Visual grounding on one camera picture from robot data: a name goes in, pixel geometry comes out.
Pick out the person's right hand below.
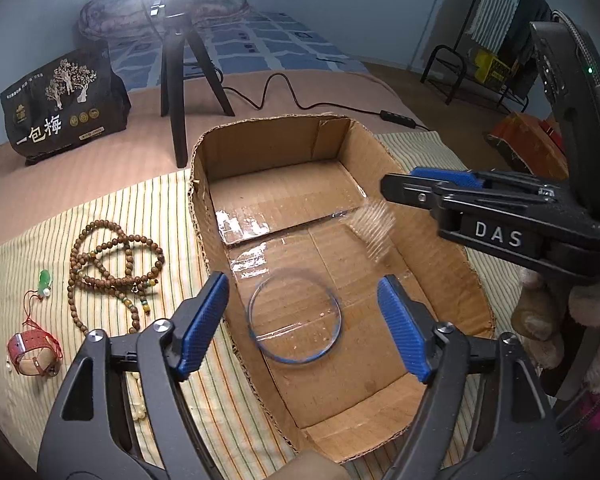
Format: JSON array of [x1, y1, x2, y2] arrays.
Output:
[[511, 265, 600, 396]]

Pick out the dark hanging clothes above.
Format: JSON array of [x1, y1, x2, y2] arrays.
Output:
[[500, 0, 552, 63]]

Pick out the blue bangle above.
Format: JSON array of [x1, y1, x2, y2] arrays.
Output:
[[247, 267, 343, 365]]

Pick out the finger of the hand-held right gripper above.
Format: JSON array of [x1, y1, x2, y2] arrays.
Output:
[[380, 173, 463, 221], [409, 166, 556, 198]]

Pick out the black metal rack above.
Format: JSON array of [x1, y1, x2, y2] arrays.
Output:
[[420, 44, 531, 113]]

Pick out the black power cable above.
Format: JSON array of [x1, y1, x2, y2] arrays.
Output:
[[219, 72, 431, 131]]

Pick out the orange cardboard box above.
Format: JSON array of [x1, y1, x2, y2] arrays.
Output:
[[484, 112, 569, 182]]

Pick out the pink patterned clothing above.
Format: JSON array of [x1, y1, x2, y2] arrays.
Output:
[[555, 385, 600, 443]]

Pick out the black cable remote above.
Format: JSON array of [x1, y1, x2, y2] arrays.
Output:
[[378, 109, 422, 127]]

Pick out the black printed bag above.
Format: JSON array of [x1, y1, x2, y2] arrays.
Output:
[[0, 49, 132, 167]]

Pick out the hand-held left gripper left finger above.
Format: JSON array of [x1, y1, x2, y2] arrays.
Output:
[[37, 271, 231, 480]]

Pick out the striped hanging cloth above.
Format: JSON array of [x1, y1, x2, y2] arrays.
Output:
[[467, 0, 527, 50]]

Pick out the yellow box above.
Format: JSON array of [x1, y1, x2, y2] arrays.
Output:
[[474, 49, 512, 84]]

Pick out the red strap watch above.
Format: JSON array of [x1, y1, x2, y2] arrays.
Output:
[[6, 331, 63, 378]]

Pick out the blue checked bed sheet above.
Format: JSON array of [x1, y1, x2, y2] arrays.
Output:
[[107, 10, 368, 88]]

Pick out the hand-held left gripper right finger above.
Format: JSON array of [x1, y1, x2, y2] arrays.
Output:
[[376, 275, 566, 480]]

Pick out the striped yellow cloth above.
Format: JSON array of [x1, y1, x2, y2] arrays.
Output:
[[0, 130, 571, 480]]

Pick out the tan bed sheet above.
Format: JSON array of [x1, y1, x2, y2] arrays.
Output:
[[0, 67, 431, 246]]

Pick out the black tripod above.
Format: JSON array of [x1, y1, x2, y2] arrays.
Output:
[[150, 0, 236, 170]]

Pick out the green jade pendant red cord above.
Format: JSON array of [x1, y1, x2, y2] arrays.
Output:
[[22, 269, 63, 357]]

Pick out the brown wooden bead necklace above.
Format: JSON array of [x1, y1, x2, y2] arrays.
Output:
[[67, 219, 166, 337]]

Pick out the floral pillow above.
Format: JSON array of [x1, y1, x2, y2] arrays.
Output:
[[75, 0, 252, 42]]

